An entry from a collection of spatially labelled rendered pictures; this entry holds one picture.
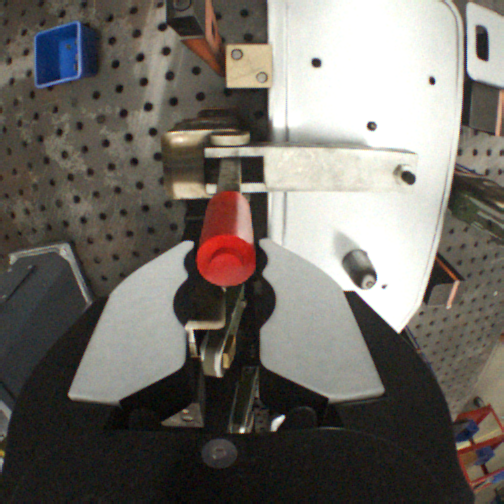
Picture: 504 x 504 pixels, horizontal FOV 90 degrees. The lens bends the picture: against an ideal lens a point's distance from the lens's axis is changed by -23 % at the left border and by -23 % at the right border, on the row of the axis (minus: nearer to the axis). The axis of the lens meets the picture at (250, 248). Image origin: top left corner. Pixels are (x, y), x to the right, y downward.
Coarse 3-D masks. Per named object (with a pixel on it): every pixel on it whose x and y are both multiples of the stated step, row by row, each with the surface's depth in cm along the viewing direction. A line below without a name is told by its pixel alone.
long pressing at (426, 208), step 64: (320, 0) 23; (384, 0) 23; (448, 0) 22; (384, 64) 26; (448, 64) 26; (320, 128) 29; (384, 128) 29; (448, 128) 29; (320, 192) 33; (448, 192) 33; (320, 256) 36; (384, 256) 37
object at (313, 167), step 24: (264, 144) 24; (288, 144) 24; (312, 144) 24; (336, 144) 25; (264, 168) 24; (288, 168) 24; (312, 168) 24; (336, 168) 24; (360, 168) 24; (384, 168) 24; (408, 168) 23; (384, 192) 25; (408, 192) 25
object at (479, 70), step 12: (468, 12) 22; (480, 12) 22; (492, 12) 22; (468, 24) 23; (480, 24) 23; (492, 24) 23; (468, 36) 24; (492, 36) 23; (468, 48) 25; (492, 48) 24; (468, 60) 25; (480, 60) 25; (492, 60) 25; (468, 72) 26; (480, 72) 26; (492, 72) 26; (492, 84) 26
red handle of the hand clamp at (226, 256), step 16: (224, 160) 23; (240, 160) 25; (224, 176) 19; (240, 176) 20; (224, 192) 16; (240, 192) 17; (208, 208) 15; (224, 208) 14; (240, 208) 14; (208, 224) 13; (224, 224) 12; (240, 224) 13; (208, 240) 11; (224, 240) 12; (240, 240) 12; (208, 256) 12; (224, 256) 11; (240, 256) 12; (208, 272) 12; (224, 272) 12; (240, 272) 12
